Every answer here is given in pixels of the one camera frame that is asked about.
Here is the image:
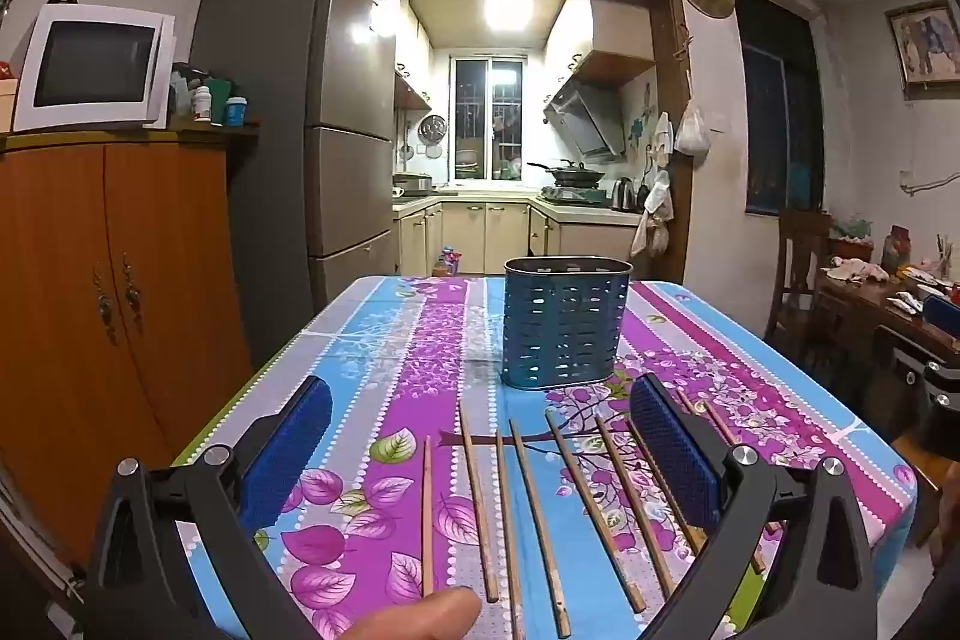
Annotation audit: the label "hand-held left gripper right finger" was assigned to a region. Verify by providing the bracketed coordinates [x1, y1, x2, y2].
[630, 372, 878, 640]

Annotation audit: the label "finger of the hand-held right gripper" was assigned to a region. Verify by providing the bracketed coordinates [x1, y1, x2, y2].
[872, 323, 960, 386]
[921, 293, 960, 332]

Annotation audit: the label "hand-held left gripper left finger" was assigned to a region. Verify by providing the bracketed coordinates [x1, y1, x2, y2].
[81, 376, 333, 640]

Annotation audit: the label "blue perforated utensil holder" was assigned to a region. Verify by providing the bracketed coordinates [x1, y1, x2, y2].
[501, 256, 633, 390]

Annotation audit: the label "set of wooden chopsticks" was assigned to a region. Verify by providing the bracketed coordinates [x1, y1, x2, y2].
[420, 387, 770, 640]

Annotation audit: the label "person's left hand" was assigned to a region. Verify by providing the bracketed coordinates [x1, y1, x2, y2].
[330, 587, 482, 640]

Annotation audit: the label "cluttered wooden side table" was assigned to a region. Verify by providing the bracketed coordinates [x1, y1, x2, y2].
[814, 216, 960, 390]

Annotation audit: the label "dark wooden chair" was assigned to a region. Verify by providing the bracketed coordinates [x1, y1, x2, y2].
[763, 209, 835, 352]

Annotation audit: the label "floral purple blue tablecloth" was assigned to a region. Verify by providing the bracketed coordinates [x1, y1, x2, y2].
[171, 275, 920, 640]

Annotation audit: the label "hanging cloths and bags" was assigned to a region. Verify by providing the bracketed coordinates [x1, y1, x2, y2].
[628, 111, 677, 260]

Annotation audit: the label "orange wooden cabinet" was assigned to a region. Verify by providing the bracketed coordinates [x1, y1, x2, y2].
[0, 124, 260, 570]

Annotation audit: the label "dark window with blue curtain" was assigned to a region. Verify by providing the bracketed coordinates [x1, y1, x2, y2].
[731, 0, 827, 218]

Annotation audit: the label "gas stove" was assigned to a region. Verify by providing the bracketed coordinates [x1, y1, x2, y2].
[541, 184, 608, 205]

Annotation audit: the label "beige lower kitchen cabinets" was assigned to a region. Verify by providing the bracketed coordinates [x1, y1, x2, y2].
[393, 196, 647, 278]

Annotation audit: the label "grey refrigerator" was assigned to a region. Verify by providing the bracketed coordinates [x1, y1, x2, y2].
[187, 0, 400, 371]

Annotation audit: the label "black wok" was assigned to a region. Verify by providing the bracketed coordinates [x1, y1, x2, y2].
[526, 158, 602, 188]

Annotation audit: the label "white hanging plastic bag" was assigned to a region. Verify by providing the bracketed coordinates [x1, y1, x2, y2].
[673, 98, 710, 156]

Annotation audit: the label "steel range hood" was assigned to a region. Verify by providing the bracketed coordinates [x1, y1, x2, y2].
[543, 77, 628, 163]

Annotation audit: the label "dark green box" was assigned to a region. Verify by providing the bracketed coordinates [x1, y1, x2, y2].
[207, 77, 235, 125]

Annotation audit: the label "kitchen window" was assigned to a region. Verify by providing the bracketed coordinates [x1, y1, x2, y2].
[450, 55, 527, 181]

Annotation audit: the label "beige upper cabinet with shelf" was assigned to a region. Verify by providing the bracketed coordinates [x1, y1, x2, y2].
[370, 0, 434, 113]

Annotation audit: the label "beige upper cabinet over hood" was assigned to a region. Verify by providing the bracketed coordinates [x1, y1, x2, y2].
[543, 0, 658, 88]

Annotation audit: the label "white boxy television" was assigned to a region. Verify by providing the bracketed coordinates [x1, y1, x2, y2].
[11, 2, 177, 133]

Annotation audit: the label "square kitchen ceiling light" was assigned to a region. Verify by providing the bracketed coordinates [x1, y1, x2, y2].
[484, 0, 536, 31]

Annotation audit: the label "framed wall picture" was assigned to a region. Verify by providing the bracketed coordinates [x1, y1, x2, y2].
[885, 0, 960, 101]

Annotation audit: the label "floral wall sticker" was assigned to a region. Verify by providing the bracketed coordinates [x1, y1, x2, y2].
[622, 83, 655, 155]

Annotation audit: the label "brown wooden door frame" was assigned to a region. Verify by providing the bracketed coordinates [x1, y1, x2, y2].
[376, 0, 695, 283]

